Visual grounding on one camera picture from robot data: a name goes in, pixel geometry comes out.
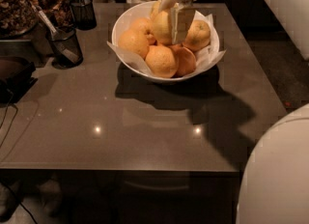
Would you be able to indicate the orange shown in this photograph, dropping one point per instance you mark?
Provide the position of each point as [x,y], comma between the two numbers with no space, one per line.
[198,35]
[162,28]
[154,10]
[144,25]
[162,61]
[134,41]
[186,58]

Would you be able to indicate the white ceramic bowl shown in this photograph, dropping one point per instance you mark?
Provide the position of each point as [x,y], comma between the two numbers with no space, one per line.
[167,79]

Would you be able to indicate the white paper bowl liner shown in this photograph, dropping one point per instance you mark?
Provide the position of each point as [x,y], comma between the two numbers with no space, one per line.
[209,57]

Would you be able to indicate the far black mesh cup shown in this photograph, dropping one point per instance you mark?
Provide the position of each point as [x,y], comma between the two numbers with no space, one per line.
[83,14]

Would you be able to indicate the black mesh cup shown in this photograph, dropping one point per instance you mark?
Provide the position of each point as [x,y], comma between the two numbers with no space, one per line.
[66,49]
[83,14]

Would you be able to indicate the metal serving tongs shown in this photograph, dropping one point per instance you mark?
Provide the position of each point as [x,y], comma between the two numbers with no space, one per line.
[33,45]

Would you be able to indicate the near black mesh cup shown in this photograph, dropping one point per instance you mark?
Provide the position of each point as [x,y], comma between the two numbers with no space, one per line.
[66,49]

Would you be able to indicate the large glass jar of nuts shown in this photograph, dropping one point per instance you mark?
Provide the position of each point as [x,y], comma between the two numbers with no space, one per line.
[17,17]

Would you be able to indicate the dark brown device with cable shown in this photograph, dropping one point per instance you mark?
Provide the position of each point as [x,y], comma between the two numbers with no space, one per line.
[15,78]

